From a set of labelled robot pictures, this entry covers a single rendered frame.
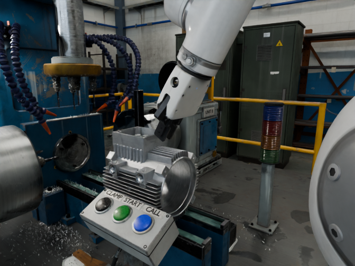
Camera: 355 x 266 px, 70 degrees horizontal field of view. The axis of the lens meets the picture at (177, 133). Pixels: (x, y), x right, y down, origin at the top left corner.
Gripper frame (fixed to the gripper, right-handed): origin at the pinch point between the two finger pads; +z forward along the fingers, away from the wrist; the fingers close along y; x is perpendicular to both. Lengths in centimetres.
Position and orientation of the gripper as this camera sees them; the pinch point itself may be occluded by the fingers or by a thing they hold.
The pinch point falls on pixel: (165, 130)
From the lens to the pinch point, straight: 57.5
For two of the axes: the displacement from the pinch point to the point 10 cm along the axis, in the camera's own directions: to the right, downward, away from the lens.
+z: -4.0, 7.8, 4.8
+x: -7.0, -6.0, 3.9
